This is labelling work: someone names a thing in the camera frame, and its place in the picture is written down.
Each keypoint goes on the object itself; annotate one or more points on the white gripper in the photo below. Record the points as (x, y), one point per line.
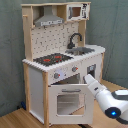
(94, 86)

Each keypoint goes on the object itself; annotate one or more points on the white oven door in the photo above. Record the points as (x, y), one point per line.
(70, 104)

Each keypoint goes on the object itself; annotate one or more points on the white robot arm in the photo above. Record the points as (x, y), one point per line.
(113, 104)

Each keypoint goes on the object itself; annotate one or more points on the wooden toy kitchen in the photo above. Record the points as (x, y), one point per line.
(46, 40)

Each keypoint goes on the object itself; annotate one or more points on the right red stove knob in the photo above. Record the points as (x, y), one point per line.
(74, 69)

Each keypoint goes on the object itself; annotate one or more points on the red stove knob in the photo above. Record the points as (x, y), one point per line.
(74, 69)
(56, 75)

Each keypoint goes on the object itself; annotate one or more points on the grey toy sink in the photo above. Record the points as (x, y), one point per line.
(79, 51)

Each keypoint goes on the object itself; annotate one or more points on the left red stove knob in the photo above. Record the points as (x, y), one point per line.
(56, 75)

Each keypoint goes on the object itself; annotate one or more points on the black toy stovetop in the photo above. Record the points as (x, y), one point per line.
(52, 59)

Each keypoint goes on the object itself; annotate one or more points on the black toy faucet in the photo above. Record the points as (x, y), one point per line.
(72, 40)

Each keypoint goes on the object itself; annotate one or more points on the toy microwave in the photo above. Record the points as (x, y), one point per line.
(77, 11)

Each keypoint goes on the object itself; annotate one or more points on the grey range hood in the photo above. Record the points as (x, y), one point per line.
(48, 18)

